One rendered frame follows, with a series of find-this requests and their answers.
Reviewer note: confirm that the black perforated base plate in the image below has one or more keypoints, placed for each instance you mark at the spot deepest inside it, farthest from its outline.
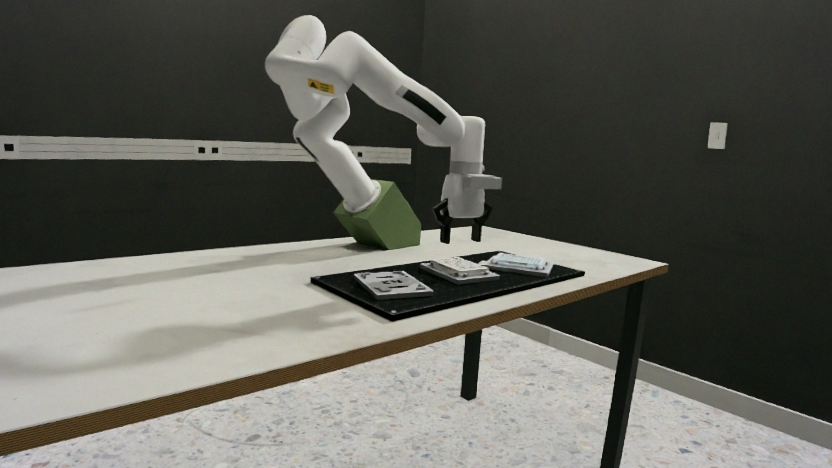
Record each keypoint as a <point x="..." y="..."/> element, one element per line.
<point x="446" y="294"/>

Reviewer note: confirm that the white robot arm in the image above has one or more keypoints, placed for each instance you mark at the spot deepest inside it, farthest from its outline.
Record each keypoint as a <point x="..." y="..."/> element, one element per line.
<point x="350" y="59"/>

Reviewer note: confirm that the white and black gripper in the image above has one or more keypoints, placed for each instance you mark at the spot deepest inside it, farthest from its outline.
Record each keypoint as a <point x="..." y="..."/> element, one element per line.
<point x="460" y="202"/>

